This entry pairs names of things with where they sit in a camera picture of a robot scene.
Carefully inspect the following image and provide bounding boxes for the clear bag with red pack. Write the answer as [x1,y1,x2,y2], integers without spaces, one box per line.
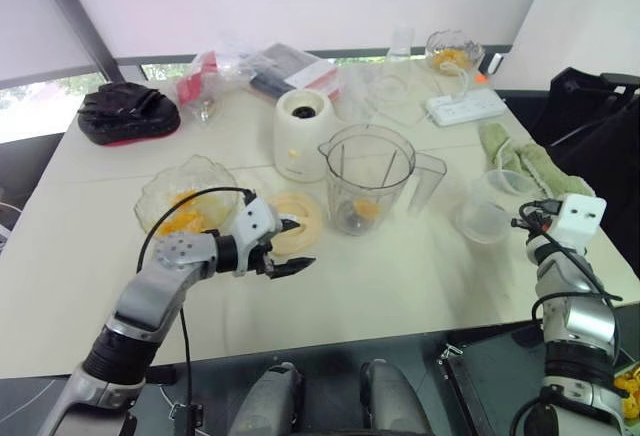
[173,35,251,125]

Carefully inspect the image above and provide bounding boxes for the white blender base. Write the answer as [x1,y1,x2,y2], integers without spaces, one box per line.
[272,88,335,184]

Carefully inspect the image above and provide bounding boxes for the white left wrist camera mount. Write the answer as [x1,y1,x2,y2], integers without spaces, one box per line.
[231,197,280,278]

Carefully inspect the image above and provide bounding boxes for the clear glass cup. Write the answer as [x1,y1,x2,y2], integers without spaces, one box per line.
[386,27,417,63]

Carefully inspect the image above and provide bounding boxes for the white power strip cable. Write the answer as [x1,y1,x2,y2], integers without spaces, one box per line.
[384,61,476,127]

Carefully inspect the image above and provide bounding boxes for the white power strip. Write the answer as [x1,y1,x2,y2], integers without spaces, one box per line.
[425,87,506,127]

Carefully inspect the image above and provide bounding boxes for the cream blender jar lid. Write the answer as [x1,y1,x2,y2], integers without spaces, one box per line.
[263,190,324,257]

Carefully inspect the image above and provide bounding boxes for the black flat case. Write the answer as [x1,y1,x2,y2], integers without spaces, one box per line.
[436,339,549,436]

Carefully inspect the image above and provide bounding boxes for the orange segments pile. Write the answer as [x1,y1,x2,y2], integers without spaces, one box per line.
[158,188,236,236]

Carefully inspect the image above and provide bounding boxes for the green towel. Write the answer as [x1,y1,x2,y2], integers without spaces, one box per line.
[478,122,597,203]

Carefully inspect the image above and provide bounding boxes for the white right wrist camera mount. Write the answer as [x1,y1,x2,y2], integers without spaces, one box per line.
[548,194,608,248]

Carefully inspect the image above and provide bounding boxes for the black chair with bag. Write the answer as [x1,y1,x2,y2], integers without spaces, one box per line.
[528,67,640,280]

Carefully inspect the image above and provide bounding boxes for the dark rounded grey shape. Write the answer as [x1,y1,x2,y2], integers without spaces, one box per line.
[228,361,307,436]
[359,359,432,436]

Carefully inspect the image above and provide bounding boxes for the clear plastic blender jar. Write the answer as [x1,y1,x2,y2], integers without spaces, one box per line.
[317,123,448,238]

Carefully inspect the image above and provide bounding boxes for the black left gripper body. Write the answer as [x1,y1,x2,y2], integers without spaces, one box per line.
[252,214,283,280]

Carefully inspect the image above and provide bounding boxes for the orange segment piece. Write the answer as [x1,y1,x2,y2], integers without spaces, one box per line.
[351,198,380,221]

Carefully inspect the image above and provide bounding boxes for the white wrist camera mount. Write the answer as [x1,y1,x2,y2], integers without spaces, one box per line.
[548,194,608,248]
[231,197,280,278]

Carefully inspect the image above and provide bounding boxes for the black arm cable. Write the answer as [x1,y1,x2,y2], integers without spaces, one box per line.
[510,198,625,327]
[135,186,257,436]

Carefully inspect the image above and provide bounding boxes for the black and red pouch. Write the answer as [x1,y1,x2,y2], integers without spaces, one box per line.
[77,82,182,148]

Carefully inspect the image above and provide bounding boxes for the plastic bags with packages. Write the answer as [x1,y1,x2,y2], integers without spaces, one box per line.
[248,42,342,99]

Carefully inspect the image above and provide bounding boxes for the small glass bowl with orange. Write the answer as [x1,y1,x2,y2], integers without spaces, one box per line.
[425,29,486,73]

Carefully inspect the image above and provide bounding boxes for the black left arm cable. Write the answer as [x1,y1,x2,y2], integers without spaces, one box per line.
[135,186,257,436]

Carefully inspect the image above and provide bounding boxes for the yellow lumpy object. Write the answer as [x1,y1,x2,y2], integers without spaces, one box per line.
[612,364,640,408]

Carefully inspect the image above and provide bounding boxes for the clear plastic cup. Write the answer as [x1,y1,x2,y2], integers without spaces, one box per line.
[456,169,540,245]

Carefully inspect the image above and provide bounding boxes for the large glass bowl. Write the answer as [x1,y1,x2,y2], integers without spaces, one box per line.
[133,154,241,237]

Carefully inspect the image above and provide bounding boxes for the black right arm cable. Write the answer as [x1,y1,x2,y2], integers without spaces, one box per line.
[510,198,625,327]

